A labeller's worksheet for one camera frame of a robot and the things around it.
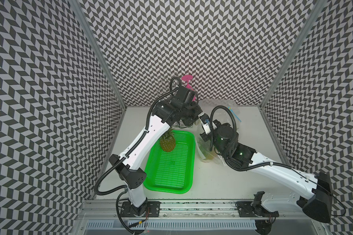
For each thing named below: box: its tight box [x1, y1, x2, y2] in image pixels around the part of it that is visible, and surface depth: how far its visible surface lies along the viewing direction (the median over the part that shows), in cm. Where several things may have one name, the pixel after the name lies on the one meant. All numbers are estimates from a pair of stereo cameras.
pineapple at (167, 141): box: [159, 126, 176, 153], surface depth 88 cm
